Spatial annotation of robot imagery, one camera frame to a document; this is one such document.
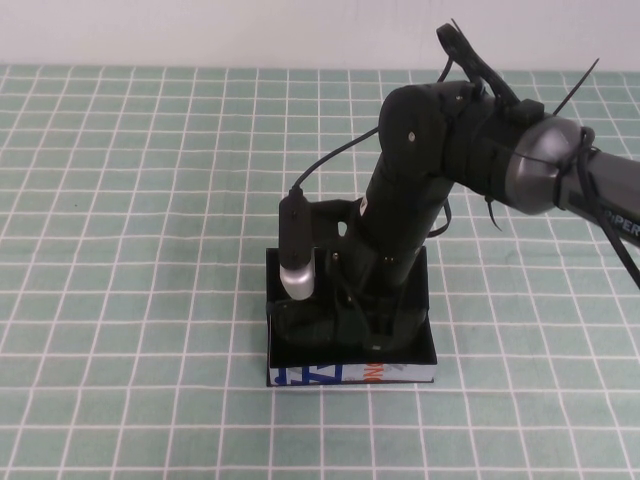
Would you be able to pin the black printed glasses case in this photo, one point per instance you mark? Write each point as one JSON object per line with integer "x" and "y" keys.
{"x": 400, "y": 375}

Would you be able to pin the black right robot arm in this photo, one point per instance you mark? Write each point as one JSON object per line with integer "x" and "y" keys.
{"x": 500, "y": 150}

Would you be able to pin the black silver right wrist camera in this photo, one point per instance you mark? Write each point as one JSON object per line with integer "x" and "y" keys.
{"x": 295, "y": 240}

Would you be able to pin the black right camera mount bracket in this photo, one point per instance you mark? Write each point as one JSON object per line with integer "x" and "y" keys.
{"x": 330, "y": 220}

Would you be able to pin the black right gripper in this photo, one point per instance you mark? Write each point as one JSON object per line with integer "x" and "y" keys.
{"x": 385, "y": 250}

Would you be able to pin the green white grid tablecloth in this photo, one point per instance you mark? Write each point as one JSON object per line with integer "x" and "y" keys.
{"x": 150, "y": 150}

